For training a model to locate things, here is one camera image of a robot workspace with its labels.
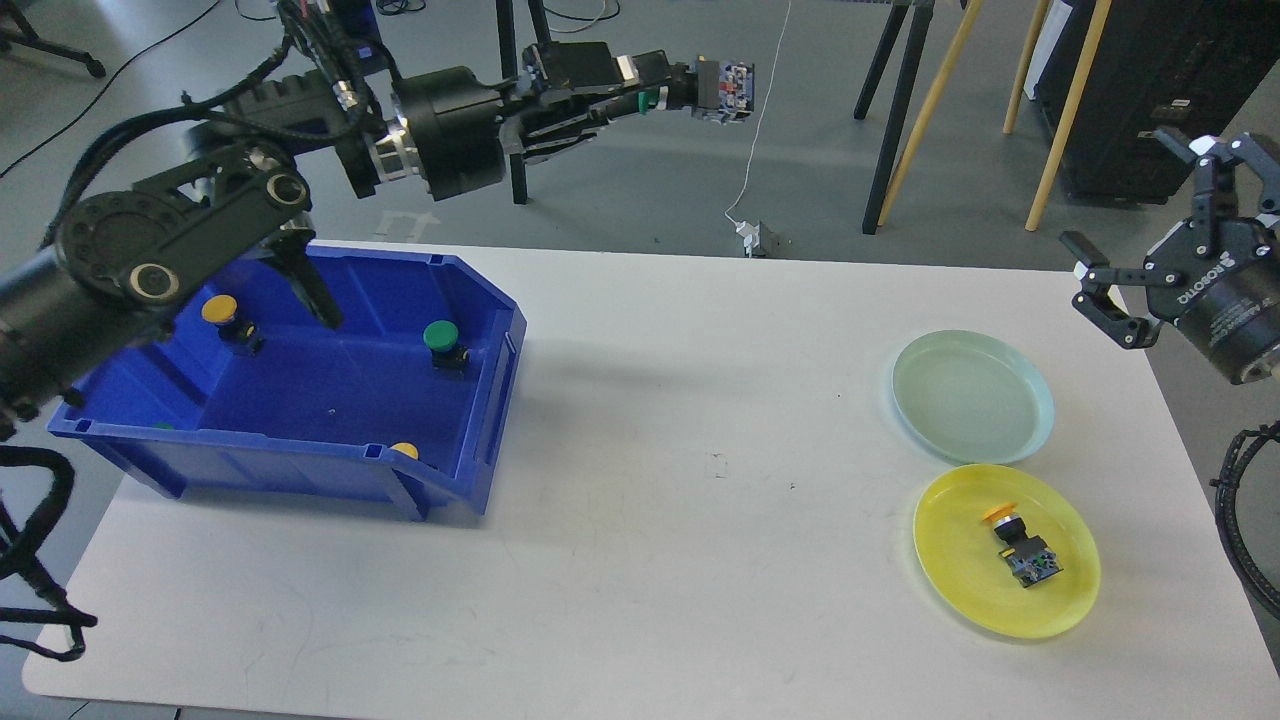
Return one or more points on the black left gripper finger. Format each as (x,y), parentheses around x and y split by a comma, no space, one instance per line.
(564,71)
(540,132)

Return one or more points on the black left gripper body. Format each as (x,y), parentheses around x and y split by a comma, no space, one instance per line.
(446,131)

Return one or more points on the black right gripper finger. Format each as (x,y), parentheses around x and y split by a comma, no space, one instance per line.
(1214,161)
(1097,276)

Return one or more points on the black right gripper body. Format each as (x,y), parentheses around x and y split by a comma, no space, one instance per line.
(1224,297)

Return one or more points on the green push button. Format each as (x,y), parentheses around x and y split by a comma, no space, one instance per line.
(720,91)
(443,339)

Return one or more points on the yellow push button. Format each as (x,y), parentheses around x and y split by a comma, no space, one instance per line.
(1029,558)
(406,449)
(239,334)

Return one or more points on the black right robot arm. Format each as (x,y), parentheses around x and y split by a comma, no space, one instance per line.
(1214,276)

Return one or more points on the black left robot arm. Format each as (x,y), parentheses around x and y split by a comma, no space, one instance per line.
(160,203)

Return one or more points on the pale green plate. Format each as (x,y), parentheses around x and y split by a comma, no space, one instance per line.
(969,398)

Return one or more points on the yellow plate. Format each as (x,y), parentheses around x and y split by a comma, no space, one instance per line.
(959,553)

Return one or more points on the yellow push button front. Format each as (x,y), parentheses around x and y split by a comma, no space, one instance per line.
(406,449)

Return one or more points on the black tripod left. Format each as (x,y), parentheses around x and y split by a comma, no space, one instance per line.
(515,30)

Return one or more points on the black tripod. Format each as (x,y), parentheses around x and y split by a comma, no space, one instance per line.
(919,15)
(515,30)

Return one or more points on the black equipment case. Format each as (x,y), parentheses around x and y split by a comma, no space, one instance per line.
(1189,65)

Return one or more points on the blue plastic bin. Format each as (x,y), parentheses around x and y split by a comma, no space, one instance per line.
(316,411)

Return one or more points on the black tripod right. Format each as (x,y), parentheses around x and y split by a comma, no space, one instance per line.
(919,15)

